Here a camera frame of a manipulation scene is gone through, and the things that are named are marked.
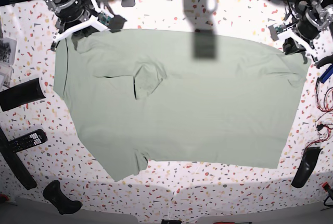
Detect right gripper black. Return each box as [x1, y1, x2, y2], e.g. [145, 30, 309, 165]
[50, 0, 88, 51]

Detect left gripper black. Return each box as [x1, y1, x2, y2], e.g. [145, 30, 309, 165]
[283, 10, 325, 55]

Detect light green T-shirt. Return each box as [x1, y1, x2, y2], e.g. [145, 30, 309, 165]
[54, 30, 309, 181]

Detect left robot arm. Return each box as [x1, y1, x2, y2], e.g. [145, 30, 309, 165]
[283, 0, 332, 56]

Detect blue plastic clamp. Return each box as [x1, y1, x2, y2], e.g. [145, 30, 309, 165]
[319, 64, 333, 83]

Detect clear plastic parts box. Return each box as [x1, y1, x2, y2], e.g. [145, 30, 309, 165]
[0, 38, 17, 66]

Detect small clear plastic container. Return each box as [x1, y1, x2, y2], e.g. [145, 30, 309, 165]
[0, 64, 13, 88]

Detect black remote control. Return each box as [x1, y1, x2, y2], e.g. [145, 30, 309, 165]
[8, 129, 47, 153]

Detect black curved pad right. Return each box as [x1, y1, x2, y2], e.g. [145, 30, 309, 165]
[291, 147, 322, 189]

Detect long black bar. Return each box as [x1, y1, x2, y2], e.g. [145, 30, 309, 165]
[1, 129, 37, 190]

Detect red connector bottom right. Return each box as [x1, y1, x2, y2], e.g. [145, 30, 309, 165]
[322, 182, 330, 190]

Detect black game controller grip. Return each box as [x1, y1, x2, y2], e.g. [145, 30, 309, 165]
[43, 180, 83, 215]

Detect red object bottom left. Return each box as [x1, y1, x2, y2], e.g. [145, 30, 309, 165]
[0, 194, 9, 202]

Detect black small tool bottom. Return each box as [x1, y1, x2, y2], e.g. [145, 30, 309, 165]
[161, 219, 182, 224]

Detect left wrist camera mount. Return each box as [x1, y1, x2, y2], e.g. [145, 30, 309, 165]
[268, 23, 319, 62]

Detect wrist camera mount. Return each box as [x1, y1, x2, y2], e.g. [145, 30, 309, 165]
[53, 0, 115, 45]
[268, 23, 319, 62]

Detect black curved handle right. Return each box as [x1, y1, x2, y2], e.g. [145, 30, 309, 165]
[316, 55, 333, 69]

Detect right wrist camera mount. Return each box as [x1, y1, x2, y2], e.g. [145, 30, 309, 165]
[53, 0, 115, 45]

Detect red and black wires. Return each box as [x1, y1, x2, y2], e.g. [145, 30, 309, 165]
[303, 78, 333, 154]

